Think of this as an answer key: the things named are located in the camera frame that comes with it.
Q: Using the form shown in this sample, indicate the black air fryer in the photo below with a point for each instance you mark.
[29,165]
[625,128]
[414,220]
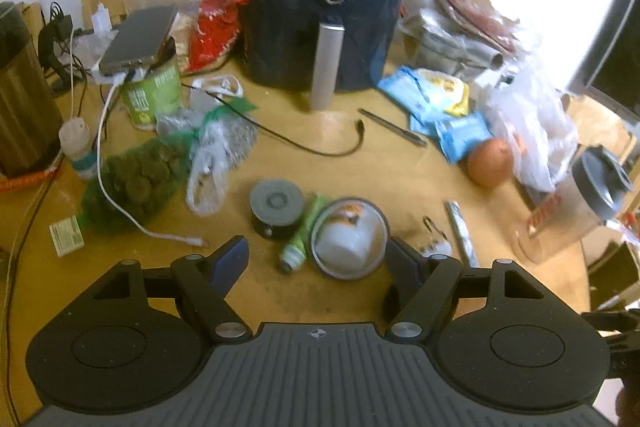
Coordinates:
[300,7]

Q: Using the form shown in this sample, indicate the orange fruit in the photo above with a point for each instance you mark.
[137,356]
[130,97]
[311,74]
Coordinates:
[491,163]

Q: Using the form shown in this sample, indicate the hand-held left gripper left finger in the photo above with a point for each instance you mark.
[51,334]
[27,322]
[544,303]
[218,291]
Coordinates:
[231,263]

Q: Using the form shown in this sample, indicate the clear shaker bottle grey lid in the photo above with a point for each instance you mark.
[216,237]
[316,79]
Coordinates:
[575,202]

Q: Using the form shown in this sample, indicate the green net bag of balls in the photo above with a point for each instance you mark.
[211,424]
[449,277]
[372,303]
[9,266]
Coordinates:
[137,179]

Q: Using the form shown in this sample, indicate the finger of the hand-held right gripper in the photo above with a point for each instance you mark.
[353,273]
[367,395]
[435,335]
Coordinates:
[614,320]

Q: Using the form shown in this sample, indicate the large blue wipes packet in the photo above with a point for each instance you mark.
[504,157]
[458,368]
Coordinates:
[402,87]

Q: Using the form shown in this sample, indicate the red snack bag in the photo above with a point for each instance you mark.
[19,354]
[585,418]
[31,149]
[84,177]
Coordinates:
[216,29]

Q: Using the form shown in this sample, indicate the brown ribbed container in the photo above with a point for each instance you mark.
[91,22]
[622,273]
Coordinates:
[22,97]

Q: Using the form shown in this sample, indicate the pile of foil packaging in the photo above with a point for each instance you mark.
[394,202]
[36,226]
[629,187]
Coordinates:
[457,27]

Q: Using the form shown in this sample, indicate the blue wipes packet white label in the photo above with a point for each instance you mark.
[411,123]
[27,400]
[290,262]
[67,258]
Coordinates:
[457,134]

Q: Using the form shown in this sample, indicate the grey smartphone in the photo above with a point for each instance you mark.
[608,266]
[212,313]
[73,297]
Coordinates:
[137,38]

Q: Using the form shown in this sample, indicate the computer monitor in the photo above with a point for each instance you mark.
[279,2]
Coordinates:
[607,62]

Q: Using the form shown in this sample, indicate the black stand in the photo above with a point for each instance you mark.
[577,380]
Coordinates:
[52,52]

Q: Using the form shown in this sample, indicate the white enamel mug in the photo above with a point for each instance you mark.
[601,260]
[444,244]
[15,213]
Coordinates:
[350,239]

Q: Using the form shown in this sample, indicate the small white plastic bag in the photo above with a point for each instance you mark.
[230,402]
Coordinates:
[205,187]

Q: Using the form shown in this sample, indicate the large white plastic bag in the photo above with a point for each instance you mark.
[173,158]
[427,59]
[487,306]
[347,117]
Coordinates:
[537,127]

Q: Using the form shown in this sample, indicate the rice cracker bag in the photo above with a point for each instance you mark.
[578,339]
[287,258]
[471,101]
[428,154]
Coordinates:
[184,42]

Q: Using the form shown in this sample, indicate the black pen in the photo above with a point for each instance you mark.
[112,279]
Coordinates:
[392,127]

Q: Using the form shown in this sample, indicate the white charger plug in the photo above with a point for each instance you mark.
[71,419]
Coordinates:
[102,19]

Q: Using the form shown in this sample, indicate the small white bottle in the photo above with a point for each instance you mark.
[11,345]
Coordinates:
[77,147]

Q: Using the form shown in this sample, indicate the green tube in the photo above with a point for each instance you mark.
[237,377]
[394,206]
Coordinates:
[300,237]

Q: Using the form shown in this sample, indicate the green tin can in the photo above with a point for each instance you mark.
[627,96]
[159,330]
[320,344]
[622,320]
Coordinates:
[152,99]

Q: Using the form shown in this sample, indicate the marble pattern strip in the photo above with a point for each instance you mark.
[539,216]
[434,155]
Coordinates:
[462,234]

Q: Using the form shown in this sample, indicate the clear zip bag of seeds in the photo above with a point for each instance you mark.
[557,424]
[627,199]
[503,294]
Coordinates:
[232,134]

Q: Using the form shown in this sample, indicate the grey round tin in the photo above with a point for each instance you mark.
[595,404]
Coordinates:
[276,207]

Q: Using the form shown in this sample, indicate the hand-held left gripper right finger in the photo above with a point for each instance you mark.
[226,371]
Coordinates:
[404,266]

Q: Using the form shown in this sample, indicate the small yellow box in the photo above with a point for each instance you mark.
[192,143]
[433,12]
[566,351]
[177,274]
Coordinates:
[66,236]

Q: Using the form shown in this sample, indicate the yellow wipes packet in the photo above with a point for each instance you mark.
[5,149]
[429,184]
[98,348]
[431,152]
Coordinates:
[447,92]

